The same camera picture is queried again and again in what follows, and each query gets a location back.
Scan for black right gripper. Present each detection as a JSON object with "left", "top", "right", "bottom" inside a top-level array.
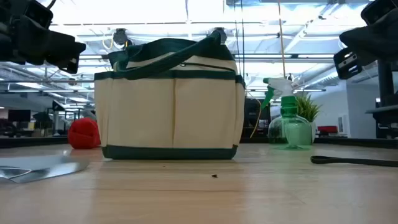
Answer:
[{"left": 334, "top": 9, "right": 398, "bottom": 80}]

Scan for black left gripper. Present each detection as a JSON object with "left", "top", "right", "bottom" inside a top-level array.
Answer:
[{"left": 0, "top": 0, "right": 87, "bottom": 75}]

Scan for red garden gloves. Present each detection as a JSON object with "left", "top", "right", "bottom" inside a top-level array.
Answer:
[{"left": 67, "top": 117, "right": 101, "bottom": 149}]

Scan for cream and green canvas bag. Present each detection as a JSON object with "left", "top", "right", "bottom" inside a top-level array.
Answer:
[{"left": 94, "top": 30, "right": 246, "bottom": 161}]

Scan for green spray bottle white nozzle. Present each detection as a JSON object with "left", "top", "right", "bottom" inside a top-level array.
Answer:
[{"left": 262, "top": 77, "right": 313, "bottom": 151}]

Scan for computer monitor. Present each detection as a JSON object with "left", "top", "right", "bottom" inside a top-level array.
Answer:
[{"left": 377, "top": 58, "right": 398, "bottom": 106}]

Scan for black desk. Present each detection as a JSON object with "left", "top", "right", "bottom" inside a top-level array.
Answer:
[{"left": 365, "top": 105, "right": 398, "bottom": 139}]

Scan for artificial plant white pot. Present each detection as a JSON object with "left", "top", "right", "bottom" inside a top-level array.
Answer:
[{"left": 295, "top": 93, "right": 323, "bottom": 144}]

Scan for red cabinet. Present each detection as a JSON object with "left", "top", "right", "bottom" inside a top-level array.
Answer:
[{"left": 317, "top": 125, "right": 339, "bottom": 136}]

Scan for black cabinet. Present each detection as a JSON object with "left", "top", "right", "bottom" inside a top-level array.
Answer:
[{"left": 244, "top": 98, "right": 271, "bottom": 138}]

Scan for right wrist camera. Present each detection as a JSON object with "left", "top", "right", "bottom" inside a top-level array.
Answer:
[{"left": 360, "top": 0, "right": 398, "bottom": 26}]

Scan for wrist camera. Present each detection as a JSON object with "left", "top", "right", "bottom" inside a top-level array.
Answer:
[
  {"left": 360, "top": 0, "right": 398, "bottom": 26},
  {"left": 24, "top": 0, "right": 53, "bottom": 29}
]

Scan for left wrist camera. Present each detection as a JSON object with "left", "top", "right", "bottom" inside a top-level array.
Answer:
[{"left": 24, "top": 0, "right": 53, "bottom": 29}]

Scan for ceiling cable reel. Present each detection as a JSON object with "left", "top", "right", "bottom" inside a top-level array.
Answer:
[
  {"left": 213, "top": 27, "right": 228, "bottom": 44},
  {"left": 112, "top": 27, "right": 129, "bottom": 47}
]

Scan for yellow extension cable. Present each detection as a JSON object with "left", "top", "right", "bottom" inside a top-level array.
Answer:
[{"left": 277, "top": 0, "right": 287, "bottom": 78}]

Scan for black aluminium table frame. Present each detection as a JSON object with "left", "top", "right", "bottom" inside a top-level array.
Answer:
[{"left": 0, "top": 136, "right": 398, "bottom": 149}]

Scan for green pruning shears black strap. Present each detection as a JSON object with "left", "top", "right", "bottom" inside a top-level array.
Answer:
[{"left": 310, "top": 155, "right": 398, "bottom": 168}]

